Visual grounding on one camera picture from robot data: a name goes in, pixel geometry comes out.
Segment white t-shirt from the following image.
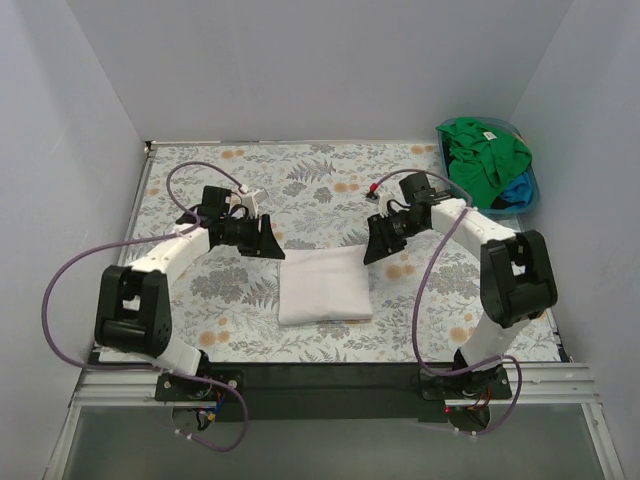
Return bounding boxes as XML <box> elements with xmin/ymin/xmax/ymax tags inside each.
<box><xmin>278</xmin><ymin>245</ymin><xmax>373</xmax><ymax>327</ymax></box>

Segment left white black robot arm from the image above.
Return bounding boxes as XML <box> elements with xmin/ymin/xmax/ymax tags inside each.
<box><xmin>94</xmin><ymin>186</ymin><xmax>285</xmax><ymax>400</ymax></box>

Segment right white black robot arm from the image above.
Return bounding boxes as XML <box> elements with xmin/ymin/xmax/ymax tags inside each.
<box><xmin>363</xmin><ymin>168</ymin><xmax>558</xmax><ymax>398</ymax></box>

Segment green t-shirt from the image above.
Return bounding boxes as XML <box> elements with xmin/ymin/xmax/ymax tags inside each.
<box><xmin>437</xmin><ymin>117</ymin><xmax>534</xmax><ymax>210</ymax></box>

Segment blue plastic laundry basket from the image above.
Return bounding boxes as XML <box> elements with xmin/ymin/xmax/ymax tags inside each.
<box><xmin>435</xmin><ymin>116</ymin><xmax>543</xmax><ymax>220</ymax></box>

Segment blue t-shirt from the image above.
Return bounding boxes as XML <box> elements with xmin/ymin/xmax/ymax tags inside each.
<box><xmin>491</xmin><ymin>172</ymin><xmax>534</xmax><ymax>211</ymax></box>

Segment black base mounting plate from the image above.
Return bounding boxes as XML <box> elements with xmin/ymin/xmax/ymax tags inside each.
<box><xmin>154</xmin><ymin>363</ymin><xmax>512</xmax><ymax>423</ymax></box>

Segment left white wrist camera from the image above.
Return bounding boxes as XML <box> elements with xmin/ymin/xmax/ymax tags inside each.
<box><xmin>238</xmin><ymin>185</ymin><xmax>269</xmax><ymax>217</ymax></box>

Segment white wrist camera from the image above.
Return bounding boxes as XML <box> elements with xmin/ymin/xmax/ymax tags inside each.
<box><xmin>238</xmin><ymin>185</ymin><xmax>269</xmax><ymax>217</ymax></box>
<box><xmin>365</xmin><ymin>183</ymin><xmax>395</xmax><ymax>217</ymax></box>

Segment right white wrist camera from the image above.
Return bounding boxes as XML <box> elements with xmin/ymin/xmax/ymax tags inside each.
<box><xmin>365</xmin><ymin>183</ymin><xmax>395</xmax><ymax>217</ymax></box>

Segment aluminium frame rail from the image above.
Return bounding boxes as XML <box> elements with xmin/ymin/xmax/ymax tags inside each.
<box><xmin>72</xmin><ymin>362</ymin><xmax>600</xmax><ymax>407</ymax></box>

